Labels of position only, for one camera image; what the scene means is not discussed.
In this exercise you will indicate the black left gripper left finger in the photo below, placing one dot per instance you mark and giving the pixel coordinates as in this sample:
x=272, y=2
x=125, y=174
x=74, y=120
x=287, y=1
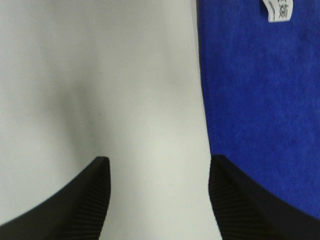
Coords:
x=76, y=212

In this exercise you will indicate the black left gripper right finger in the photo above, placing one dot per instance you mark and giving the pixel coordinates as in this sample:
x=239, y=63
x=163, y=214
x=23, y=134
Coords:
x=244, y=210

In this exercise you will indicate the blue microfibre towel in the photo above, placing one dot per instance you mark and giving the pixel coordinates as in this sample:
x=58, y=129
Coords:
x=261, y=90

